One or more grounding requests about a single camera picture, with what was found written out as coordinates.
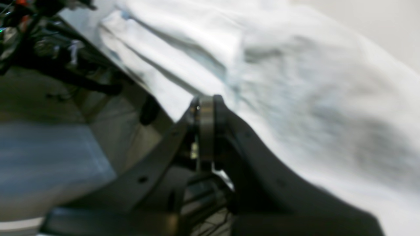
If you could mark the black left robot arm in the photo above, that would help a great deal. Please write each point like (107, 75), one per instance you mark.
(33, 34)

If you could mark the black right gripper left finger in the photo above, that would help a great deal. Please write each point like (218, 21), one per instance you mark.
(144, 201)

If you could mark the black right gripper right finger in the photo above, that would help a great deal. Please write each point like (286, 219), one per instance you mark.
(270, 198)

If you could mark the white t-shirt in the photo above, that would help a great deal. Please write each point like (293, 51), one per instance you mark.
(336, 108)

